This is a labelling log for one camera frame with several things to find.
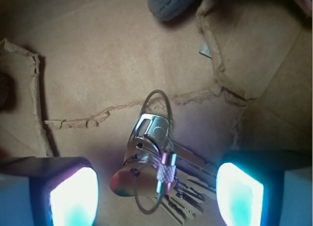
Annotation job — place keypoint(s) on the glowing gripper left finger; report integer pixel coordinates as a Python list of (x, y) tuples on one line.
[(61, 191)]

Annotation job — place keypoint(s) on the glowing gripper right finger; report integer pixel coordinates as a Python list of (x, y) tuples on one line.
[(265, 188)]

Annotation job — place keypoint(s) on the brown paper bag bin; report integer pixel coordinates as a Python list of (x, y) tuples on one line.
[(238, 77)]

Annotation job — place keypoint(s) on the silver key bunch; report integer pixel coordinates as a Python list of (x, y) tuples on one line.
[(159, 172)]

